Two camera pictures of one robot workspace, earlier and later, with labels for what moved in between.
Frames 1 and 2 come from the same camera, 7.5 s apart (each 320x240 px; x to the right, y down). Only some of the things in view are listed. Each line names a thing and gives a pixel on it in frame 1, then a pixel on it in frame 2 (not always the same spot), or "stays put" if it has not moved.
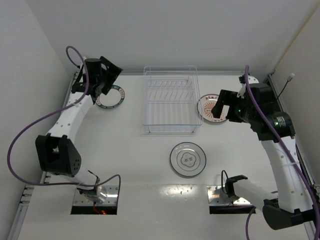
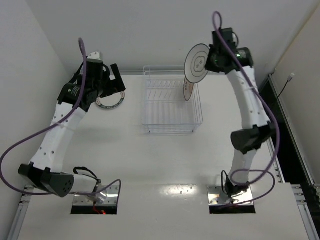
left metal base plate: (111, 198) stays put
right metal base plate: (216, 196) stays put
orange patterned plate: (205, 106) → (188, 88)
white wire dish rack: (171, 99) stays put
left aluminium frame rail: (43, 177) stays put
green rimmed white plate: (114, 98) stays put
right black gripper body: (231, 106) → (211, 59)
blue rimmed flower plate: (188, 159) → (195, 62)
